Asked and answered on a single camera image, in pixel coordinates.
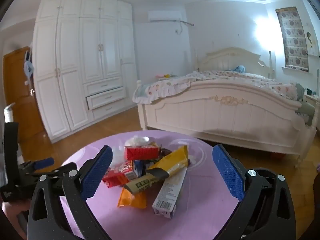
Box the small blue and white carton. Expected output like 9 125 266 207
125 160 144 181

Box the cream nightstand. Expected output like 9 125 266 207
304 94 320 112

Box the white air conditioner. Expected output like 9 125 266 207
147 10 182 22

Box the red cardboard box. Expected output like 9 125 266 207
124 144 160 160

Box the floral window blind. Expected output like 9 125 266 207
275 6 309 72

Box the green pillow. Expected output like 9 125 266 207
294 82 316 126

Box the brown wooden door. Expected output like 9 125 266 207
3 46 45 140

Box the yellow snack packet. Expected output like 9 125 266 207
146 145 188 180

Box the purple tablecloth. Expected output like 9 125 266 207
60 130 247 240

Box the cream carved bed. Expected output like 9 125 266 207
134 47 318 168

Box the blue bag hanging on door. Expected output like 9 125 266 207
24 50 35 85

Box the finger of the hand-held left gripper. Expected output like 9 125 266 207
30 162 78 180
19 157 55 174

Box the white plastic bag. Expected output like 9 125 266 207
124 135 151 147

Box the white panelled wardrobe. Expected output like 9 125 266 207
32 0 138 144

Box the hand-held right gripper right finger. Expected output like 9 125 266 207
212 144 297 240

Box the orange packet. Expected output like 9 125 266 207
117 186 148 209

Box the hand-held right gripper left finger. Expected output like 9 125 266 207
26 145 113 240

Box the floral ruffled blanket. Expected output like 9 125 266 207
132 69 303 105

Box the olive snack wrapper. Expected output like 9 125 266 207
124 174 166 195

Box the red and white packet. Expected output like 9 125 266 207
102 160 134 188

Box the white and purple carton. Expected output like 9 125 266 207
152 166 187 218

